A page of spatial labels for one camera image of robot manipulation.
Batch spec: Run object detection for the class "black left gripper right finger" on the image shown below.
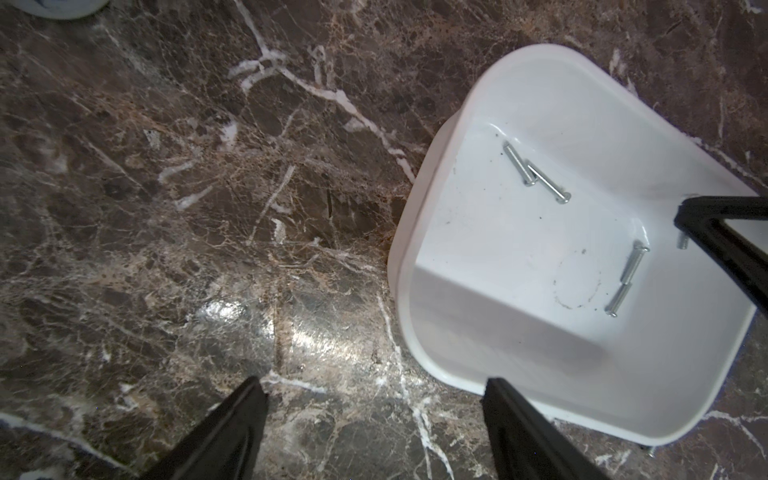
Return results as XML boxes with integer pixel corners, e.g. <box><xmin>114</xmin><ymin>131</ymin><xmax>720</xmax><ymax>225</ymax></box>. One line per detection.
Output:
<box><xmin>482</xmin><ymin>378</ymin><xmax>607</xmax><ymax>480</ymax></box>

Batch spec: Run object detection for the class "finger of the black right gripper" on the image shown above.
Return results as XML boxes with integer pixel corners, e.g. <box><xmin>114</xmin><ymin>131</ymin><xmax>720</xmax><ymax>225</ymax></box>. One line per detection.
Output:
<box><xmin>674</xmin><ymin>196</ymin><xmax>767</xmax><ymax>314</ymax></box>

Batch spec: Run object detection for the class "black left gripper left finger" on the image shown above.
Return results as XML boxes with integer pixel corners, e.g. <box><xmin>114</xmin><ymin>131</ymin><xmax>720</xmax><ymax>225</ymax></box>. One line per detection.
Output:
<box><xmin>142</xmin><ymin>376</ymin><xmax>268</xmax><ymax>480</ymax></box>

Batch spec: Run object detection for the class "white plastic storage box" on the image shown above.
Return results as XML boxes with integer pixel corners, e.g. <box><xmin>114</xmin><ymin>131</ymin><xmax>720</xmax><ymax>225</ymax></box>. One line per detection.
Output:
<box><xmin>388</xmin><ymin>44</ymin><xmax>756</xmax><ymax>446</ymax></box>

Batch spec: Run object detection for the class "blue lidded metal can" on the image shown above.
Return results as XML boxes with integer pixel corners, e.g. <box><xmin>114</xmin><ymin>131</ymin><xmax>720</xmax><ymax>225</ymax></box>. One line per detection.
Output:
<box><xmin>7</xmin><ymin>0</ymin><xmax>110</xmax><ymax>21</ymax></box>

